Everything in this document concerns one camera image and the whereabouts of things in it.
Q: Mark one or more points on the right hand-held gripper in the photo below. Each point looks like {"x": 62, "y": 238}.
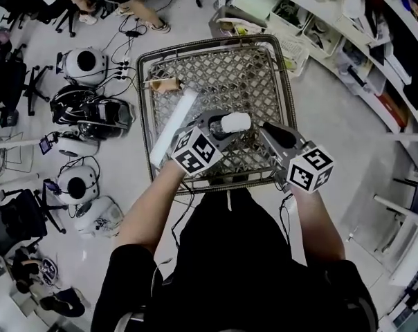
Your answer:
{"x": 309, "y": 169}

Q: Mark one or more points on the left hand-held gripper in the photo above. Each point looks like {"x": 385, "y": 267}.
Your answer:
{"x": 195, "y": 150}

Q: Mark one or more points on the small white cylindrical bottle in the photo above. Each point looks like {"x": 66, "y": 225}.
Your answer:
{"x": 235, "y": 122}

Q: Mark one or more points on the person's right forearm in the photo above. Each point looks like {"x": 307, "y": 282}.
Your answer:
{"x": 316, "y": 227}

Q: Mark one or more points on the person's left forearm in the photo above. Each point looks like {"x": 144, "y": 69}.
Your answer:
{"x": 150, "y": 206}

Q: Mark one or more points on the orange flat box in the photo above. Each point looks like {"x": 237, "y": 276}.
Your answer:
{"x": 394, "y": 112}

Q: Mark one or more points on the white plastic storage bin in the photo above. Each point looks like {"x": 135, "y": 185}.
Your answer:
{"x": 255, "y": 0}

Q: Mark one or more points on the small brown packet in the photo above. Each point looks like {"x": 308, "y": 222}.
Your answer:
{"x": 165, "y": 84}

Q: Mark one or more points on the white perforated basket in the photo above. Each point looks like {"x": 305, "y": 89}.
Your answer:
{"x": 293, "y": 52}

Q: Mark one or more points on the grey storage bin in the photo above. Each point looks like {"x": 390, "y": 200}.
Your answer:
{"x": 229, "y": 16}

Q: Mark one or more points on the white storage tray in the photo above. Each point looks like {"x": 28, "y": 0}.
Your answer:
{"x": 290, "y": 14}
{"x": 323, "y": 35}

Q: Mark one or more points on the glossy black case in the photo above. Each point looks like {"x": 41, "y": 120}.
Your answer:
{"x": 108, "y": 119}

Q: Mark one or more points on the white power strip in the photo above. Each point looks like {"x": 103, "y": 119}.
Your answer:
{"x": 122, "y": 68}

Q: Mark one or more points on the white shelving unit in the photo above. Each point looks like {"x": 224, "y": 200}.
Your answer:
{"x": 368, "y": 43}

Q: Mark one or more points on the black power adapter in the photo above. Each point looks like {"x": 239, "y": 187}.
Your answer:
{"x": 132, "y": 33}

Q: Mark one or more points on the white spherical device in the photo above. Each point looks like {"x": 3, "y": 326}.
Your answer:
{"x": 77, "y": 147}
{"x": 91, "y": 194}
{"x": 98, "y": 216}
{"x": 98, "y": 76}

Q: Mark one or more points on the person's black shirt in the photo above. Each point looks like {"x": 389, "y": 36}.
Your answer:
{"x": 236, "y": 272}

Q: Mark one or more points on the white table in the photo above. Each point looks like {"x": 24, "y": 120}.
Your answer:
{"x": 409, "y": 247}

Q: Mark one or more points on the small black screen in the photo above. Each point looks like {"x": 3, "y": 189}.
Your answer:
{"x": 45, "y": 146}
{"x": 50, "y": 187}
{"x": 59, "y": 62}

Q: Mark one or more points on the black office chair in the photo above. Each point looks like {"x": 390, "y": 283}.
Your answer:
{"x": 8, "y": 81}
{"x": 65, "y": 21}
{"x": 11, "y": 216}

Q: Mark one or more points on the white desk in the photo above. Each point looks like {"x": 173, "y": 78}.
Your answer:
{"x": 15, "y": 143}

